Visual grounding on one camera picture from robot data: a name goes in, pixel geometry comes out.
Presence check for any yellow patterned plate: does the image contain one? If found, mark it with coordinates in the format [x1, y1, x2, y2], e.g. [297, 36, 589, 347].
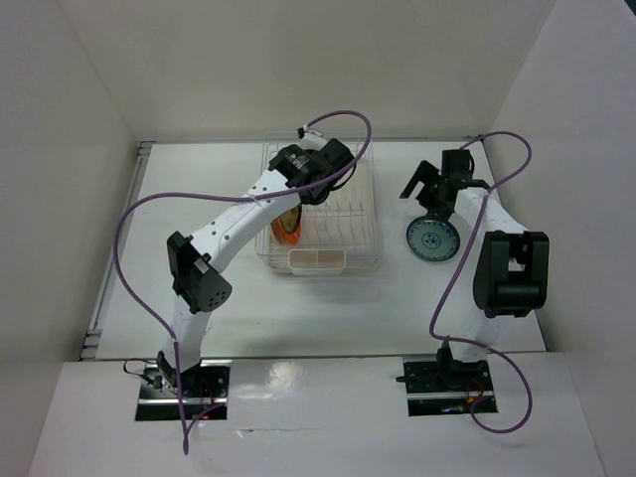
[278, 205, 302, 235]

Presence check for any blue patterned plate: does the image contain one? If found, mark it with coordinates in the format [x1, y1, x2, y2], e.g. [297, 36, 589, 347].
[405, 217, 460, 262]

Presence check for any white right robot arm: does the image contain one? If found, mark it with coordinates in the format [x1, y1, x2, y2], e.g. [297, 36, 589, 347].
[400, 149, 550, 391]

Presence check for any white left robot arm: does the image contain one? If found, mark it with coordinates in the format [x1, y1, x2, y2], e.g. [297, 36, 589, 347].
[158, 132, 354, 398]

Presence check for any beige cutlery holder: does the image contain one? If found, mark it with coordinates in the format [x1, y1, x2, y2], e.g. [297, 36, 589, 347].
[288, 249, 347, 276]

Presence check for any white wire dish rack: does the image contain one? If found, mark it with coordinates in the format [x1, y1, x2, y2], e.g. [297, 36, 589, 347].
[254, 131, 381, 274]

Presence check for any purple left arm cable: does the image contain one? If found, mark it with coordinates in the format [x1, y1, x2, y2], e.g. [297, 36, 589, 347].
[113, 108, 374, 455]

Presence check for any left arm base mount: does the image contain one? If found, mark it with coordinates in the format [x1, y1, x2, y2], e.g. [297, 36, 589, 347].
[122, 360, 231, 421]

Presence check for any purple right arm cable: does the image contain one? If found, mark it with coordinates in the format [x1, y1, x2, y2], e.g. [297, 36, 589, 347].
[428, 130, 535, 434]

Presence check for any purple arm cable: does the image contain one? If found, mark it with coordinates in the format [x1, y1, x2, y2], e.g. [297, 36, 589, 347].
[428, 130, 535, 434]
[113, 108, 374, 455]

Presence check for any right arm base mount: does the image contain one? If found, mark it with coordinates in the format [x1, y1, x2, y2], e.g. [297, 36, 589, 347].
[395, 358, 498, 416]

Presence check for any orange plate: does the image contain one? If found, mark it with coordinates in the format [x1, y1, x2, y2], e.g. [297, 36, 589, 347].
[270, 222, 302, 245]

